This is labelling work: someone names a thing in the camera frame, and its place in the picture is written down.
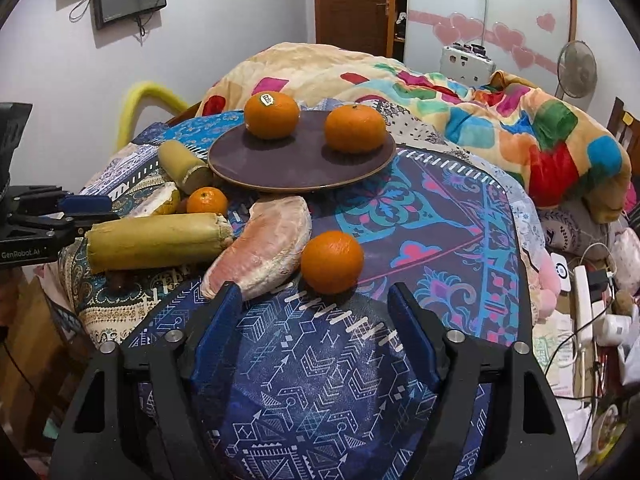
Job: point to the white power strip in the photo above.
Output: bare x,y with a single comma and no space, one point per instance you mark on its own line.
582,295

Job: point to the pink plush toy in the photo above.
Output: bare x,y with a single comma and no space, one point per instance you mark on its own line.
547,285

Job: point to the long sugarcane piece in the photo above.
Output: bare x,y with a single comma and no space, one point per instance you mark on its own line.
150,242

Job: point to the dark purple round plate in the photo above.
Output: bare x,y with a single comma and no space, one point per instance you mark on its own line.
300,160

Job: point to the grey printed pillow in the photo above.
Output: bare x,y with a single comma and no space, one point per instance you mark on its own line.
570,230

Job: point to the wooden cabinet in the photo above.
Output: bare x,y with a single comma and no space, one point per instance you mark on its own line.
35,340

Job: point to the yellow foam tube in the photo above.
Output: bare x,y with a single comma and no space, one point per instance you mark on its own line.
150,90

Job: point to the small black monitor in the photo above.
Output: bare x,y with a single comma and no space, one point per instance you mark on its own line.
130,0

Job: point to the small orange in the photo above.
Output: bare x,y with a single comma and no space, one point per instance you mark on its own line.
207,202

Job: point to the pink pomelo wedge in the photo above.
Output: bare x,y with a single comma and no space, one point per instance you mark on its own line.
260,250

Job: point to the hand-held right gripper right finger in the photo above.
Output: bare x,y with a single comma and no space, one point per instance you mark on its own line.
416,332

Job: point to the blue patterned bed sheet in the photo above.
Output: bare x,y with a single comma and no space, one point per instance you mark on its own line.
440,220

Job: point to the orange with sticker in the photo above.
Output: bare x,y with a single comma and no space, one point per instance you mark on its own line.
272,120

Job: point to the colourful patchwork blanket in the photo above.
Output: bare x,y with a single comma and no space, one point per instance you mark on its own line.
450,105

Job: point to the brown wooden door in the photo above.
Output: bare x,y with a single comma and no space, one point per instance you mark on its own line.
350,5

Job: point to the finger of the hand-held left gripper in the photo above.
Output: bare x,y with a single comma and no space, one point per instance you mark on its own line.
85,204
75,225

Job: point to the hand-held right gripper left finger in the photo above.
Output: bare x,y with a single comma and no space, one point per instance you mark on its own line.
219,327

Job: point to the white case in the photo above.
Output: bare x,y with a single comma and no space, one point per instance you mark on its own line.
465,65

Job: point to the open wardrobe shelves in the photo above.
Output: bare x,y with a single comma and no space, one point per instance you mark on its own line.
400,10

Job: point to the wooden chair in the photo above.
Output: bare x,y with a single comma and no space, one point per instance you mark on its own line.
622,125

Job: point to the standing fan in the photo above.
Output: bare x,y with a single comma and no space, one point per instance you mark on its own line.
577,67

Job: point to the pomelo wedge with yellow rind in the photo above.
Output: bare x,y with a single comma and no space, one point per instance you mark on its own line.
155,200

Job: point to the short sugarcane piece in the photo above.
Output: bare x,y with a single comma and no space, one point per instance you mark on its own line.
180,162

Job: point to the pile of papers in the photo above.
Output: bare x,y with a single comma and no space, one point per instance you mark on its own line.
555,355

